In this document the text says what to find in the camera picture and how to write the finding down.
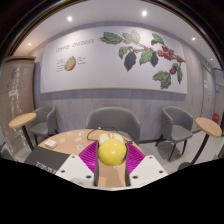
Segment yellow computer mouse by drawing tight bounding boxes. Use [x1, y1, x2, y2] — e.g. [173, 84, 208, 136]
[97, 132, 128, 167]

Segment small white box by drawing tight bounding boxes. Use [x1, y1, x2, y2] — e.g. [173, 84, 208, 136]
[44, 138, 58, 149]

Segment brown wall board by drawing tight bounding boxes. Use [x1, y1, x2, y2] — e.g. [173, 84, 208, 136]
[0, 55, 37, 158]

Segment ceiling lights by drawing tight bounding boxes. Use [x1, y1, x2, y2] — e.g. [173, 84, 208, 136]
[26, 10, 197, 47]

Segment white plant wall mural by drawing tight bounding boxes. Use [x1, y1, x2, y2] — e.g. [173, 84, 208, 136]
[39, 25, 188, 95]

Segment grey armchair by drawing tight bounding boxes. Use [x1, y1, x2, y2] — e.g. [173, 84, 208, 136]
[0, 143, 16, 162]
[85, 106, 142, 145]
[29, 105, 59, 146]
[155, 105, 195, 162]

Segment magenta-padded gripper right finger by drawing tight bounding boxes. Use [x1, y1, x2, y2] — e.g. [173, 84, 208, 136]
[124, 142, 169, 188]

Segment grey door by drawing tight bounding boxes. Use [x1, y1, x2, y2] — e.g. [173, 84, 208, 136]
[200, 61, 216, 120]

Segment blue framed wall notice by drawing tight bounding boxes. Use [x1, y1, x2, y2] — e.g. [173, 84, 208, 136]
[214, 68, 224, 94]

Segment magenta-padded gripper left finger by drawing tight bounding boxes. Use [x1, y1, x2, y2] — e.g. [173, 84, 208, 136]
[54, 140, 101, 188]

